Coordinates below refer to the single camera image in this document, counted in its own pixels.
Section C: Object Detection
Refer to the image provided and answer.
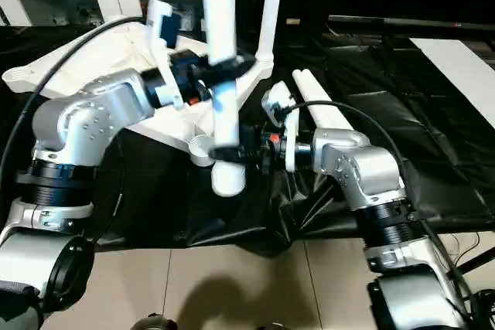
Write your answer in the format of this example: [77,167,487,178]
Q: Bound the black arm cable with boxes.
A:
[289,101,406,185]
[0,16,149,192]

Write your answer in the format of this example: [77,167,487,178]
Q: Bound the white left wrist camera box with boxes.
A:
[145,0,185,108]

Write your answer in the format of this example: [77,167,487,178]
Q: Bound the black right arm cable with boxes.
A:
[289,101,406,185]

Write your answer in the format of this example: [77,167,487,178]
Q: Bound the black floor cable bundle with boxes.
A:
[433,233,495,330]

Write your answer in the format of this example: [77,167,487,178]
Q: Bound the black plastic mat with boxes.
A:
[0,24,495,257]

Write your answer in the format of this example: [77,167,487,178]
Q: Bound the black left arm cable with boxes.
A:
[0,16,149,192]

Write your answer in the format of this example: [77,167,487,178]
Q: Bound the white plastic table leg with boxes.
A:
[300,69,358,134]
[200,0,249,196]
[254,0,287,70]
[291,69,341,134]

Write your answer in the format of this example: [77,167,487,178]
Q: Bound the dark horizontal rail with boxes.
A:
[328,13,495,32]

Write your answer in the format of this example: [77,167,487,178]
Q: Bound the white plastic table top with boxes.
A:
[2,21,276,169]

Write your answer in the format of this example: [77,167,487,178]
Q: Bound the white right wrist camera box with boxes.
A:
[261,84,302,173]

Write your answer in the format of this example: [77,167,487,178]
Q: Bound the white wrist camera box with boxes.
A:
[261,84,302,173]
[145,0,185,108]

